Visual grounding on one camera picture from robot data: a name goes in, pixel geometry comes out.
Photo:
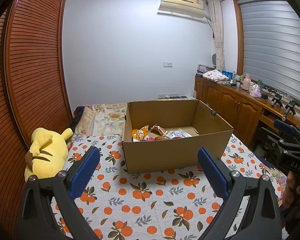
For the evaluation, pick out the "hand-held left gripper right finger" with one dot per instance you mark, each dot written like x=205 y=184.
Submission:
x=213 y=172

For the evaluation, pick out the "yellow plush toy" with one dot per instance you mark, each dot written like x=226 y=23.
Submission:
x=47 y=150

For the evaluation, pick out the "orange fruit print bedsheet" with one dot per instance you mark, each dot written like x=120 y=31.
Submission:
x=145 y=205

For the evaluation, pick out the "purple patterned box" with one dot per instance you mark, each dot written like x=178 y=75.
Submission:
x=204 y=69

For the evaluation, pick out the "person's right hand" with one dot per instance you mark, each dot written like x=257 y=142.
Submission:
x=291 y=187

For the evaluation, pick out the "orange white snack packet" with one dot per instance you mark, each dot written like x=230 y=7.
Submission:
x=140 y=133

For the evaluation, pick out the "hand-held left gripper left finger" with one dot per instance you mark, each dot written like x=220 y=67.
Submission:
x=83 y=172

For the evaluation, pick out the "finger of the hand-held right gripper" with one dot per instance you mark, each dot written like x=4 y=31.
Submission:
x=270 y=136
x=285 y=127

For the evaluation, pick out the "long wooden cabinet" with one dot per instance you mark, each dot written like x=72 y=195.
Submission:
x=230 y=105

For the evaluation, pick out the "brown snack packet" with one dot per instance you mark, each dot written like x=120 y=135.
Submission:
x=158 y=129

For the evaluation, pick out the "yellow bread clear wrapper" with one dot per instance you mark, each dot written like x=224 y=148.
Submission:
x=161 y=138

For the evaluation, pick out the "silver packet blue edge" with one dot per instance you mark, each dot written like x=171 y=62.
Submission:
x=180 y=133

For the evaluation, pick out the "grey window blind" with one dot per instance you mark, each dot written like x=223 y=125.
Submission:
x=272 y=47

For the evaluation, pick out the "dark cloth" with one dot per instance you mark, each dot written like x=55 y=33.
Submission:
x=80 y=110

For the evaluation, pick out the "pink snack packet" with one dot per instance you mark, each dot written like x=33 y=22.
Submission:
x=150 y=138

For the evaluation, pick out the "small round desk fan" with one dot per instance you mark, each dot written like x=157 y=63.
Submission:
x=215 y=60

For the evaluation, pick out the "beige wall air conditioner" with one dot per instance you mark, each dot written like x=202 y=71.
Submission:
x=180 y=2

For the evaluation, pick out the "blue printed box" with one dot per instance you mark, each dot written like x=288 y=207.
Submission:
x=227 y=75

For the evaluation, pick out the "red-brown louvred wardrobe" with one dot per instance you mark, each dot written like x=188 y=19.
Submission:
x=32 y=67

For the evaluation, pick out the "folded floral cloth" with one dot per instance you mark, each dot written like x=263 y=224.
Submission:
x=216 y=75

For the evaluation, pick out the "pink thermos flask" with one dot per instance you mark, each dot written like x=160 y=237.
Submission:
x=246 y=82

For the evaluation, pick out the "white wall switch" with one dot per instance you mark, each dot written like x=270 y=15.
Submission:
x=167 y=64

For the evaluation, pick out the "brown cardboard box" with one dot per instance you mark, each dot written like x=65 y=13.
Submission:
x=175 y=155

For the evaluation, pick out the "floral quilt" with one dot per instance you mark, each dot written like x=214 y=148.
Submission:
x=107 y=120

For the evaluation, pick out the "wooden window frame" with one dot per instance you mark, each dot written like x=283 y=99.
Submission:
x=238 y=37

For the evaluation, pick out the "white wall power outlet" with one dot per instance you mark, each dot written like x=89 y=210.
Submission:
x=164 y=96

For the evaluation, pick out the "cream patterned curtain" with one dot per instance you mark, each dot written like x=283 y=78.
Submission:
x=218 y=30

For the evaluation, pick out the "purple tissue pack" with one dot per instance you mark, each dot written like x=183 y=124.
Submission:
x=255 y=91

